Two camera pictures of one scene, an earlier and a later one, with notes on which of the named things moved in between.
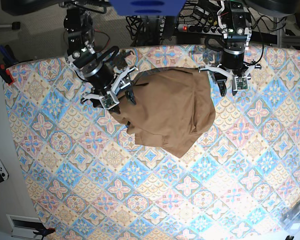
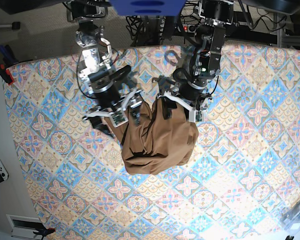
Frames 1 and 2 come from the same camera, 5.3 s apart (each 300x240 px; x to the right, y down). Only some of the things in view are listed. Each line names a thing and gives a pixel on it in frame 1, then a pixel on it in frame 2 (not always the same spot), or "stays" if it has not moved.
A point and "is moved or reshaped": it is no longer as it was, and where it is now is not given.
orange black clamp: (45, 232) stays
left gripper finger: (130, 94) -> (136, 114)
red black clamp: (9, 59) stays
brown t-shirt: (173, 105) is moved or reshaped
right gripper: (240, 76) -> (197, 111)
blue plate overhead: (148, 8) stays
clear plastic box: (297, 217) stays
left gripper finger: (116, 109) -> (101, 123)
